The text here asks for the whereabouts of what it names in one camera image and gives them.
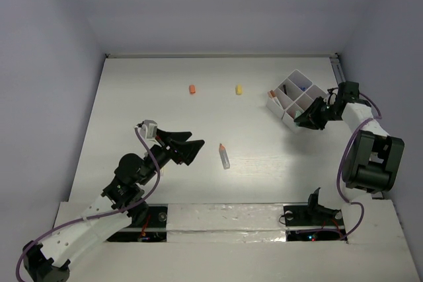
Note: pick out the white brown-capped marker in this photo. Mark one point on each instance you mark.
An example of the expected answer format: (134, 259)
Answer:
(274, 97)

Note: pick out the yellow highlighter cap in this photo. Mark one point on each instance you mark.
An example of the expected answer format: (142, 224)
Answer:
(238, 90)

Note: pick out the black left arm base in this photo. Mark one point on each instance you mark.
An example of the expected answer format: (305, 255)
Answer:
(152, 229)

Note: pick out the aluminium rail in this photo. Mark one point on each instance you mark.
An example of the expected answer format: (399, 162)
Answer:
(337, 69)

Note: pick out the green correction tape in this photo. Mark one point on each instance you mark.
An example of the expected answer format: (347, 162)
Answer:
(297, 114)

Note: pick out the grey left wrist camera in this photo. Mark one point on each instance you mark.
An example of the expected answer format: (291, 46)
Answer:
(146, 132)

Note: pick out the grey orange-tip marker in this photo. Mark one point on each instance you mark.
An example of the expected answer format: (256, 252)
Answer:
(224, 157)

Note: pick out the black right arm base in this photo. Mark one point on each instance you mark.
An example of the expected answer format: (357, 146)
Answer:
(312, 221)

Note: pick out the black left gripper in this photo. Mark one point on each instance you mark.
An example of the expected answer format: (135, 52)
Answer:
(168, 144)

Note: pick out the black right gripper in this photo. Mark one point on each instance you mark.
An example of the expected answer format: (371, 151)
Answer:
(310, 118)

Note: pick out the white divided organizer tray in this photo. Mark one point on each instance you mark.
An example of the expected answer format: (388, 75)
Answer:
(295, 100)

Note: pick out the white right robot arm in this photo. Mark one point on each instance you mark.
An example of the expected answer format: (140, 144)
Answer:
(372, 157)

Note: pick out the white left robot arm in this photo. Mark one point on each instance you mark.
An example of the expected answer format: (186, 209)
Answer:
(51, 256)

